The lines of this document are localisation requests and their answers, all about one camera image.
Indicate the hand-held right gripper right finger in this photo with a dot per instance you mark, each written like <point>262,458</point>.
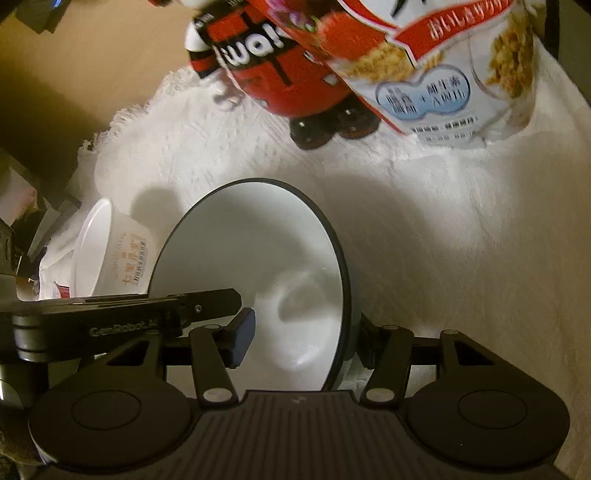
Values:
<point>388,364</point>

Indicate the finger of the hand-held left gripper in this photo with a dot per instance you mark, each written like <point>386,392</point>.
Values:
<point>212,300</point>

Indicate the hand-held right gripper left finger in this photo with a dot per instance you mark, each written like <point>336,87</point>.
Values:
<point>243,337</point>

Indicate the white enamel bowl dark rim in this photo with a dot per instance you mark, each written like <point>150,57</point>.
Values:
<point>258,258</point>

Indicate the white disposable plastic bowl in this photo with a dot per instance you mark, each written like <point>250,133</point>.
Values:
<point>115,258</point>

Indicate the white textured cloth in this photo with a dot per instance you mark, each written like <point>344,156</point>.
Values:
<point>415,221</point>

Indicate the red toy figure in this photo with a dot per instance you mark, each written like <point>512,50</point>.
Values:
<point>281,69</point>

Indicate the cereal bag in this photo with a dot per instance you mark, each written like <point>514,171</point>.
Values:
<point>443,78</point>

